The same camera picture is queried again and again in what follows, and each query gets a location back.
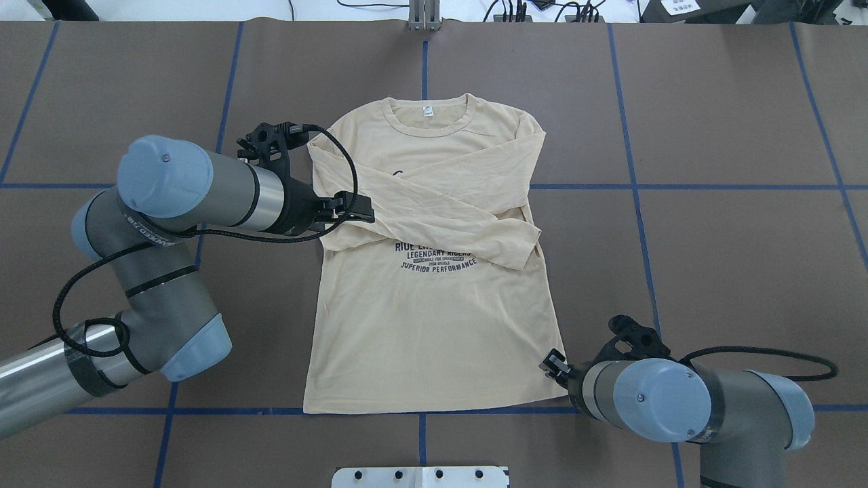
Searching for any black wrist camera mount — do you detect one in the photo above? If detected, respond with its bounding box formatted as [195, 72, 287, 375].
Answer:
[237, 121, 315, 179]
[593, 314, 675, 363]

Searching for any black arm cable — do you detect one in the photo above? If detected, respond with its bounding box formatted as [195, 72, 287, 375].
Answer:
[52, 124, 360, 359]
[678, 346, 840, 382]

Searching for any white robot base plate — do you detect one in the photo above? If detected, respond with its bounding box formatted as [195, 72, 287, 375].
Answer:
[331, 466, 511, 487]

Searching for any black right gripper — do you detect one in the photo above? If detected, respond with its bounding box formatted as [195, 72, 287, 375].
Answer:
[539, 348, 595, 411]

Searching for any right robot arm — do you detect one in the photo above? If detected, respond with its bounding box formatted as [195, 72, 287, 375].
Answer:
[540, 350, 816, 487]

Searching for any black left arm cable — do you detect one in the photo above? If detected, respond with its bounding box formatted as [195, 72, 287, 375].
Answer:
[52, 124, 360, 359]

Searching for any black box with label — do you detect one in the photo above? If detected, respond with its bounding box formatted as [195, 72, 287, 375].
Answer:
[639, 1, 751, 24]

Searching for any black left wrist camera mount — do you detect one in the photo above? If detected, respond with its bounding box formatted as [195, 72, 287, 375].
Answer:
[237, 121, 315, 179]

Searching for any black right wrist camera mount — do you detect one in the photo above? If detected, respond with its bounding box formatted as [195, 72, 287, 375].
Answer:
[593, 314, 675, 363]

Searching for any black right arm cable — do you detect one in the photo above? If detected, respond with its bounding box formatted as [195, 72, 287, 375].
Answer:
[678, 346, 840, 382]

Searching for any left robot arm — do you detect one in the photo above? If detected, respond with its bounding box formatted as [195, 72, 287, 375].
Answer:
[1, 123, 375, 438]

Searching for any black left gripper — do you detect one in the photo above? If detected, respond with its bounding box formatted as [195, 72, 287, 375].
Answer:
[277, 178, 376, 236]

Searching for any aluminium frame post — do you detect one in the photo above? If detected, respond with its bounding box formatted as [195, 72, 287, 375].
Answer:
[408, 0, 442, 32]

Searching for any beige long sleeve printed shirt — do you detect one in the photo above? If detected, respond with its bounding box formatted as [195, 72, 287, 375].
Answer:
[302, 94, 564, 415]

